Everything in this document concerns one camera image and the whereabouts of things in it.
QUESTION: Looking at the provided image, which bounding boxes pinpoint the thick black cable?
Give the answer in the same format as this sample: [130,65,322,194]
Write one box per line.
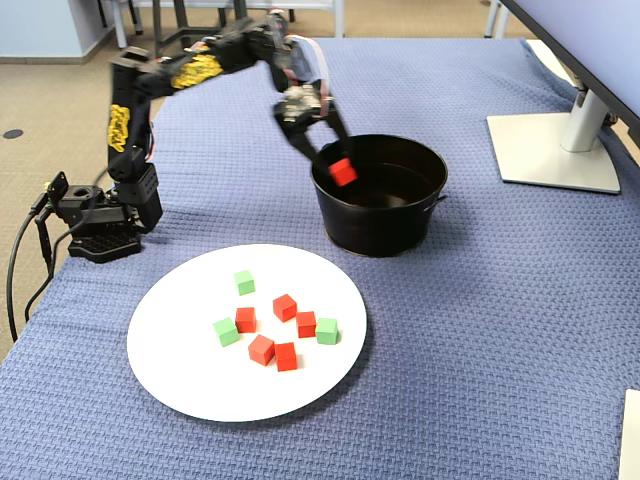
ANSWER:
[5,199,51,344]

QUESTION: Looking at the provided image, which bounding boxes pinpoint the black chair legs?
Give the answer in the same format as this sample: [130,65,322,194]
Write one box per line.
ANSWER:
[97,0,146,37]

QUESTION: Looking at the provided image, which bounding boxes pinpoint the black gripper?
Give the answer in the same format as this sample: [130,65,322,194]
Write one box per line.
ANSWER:
[273,84,354,169]

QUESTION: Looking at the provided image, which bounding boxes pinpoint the white round plate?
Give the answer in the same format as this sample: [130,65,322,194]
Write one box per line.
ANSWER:
[126,243,369,423]

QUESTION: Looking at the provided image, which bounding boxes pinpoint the green cube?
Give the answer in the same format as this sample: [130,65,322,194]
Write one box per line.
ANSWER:
[212,317,241,348]
[233,269,257,297]
[315,317,340,346]

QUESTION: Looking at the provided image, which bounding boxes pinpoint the small camera circuit board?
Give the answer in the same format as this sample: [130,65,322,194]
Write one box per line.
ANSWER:
[283,85,321,117]

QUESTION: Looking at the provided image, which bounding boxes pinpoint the white red servo wire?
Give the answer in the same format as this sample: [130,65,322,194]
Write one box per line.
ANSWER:
[287,34,334,119]

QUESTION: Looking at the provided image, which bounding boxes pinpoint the black plug with cable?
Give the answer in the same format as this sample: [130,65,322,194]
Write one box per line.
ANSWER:
[35,209,57,281]

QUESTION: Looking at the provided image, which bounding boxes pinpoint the blue woven tablecloth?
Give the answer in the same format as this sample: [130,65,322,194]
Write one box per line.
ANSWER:
[0,37,640,480]

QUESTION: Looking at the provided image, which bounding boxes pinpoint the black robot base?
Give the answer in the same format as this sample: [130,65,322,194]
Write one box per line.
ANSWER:
[44,171,146,265]

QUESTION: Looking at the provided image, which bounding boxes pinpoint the red cube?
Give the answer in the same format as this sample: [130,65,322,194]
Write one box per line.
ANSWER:
[274,341,299,372]
[234,306,258,334]
[295,310,318,339]
[328,157,359,187]
[247,333,276,367]
[272,293,299,323]

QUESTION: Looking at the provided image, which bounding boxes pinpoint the monitor with silver stand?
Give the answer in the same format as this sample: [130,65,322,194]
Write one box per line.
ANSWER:
[484,0,640,196]

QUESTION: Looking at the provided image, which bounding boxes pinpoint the white flat panel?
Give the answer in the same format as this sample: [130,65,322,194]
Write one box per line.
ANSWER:
[617,388,640,480]

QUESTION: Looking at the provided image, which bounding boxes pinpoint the dark grey metal table frame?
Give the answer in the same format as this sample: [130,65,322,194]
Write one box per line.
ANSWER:
[152,0,251,59]

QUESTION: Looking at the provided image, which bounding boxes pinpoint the black metal bucket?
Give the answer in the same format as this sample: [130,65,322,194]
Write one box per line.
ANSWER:
[309,133,449,259]

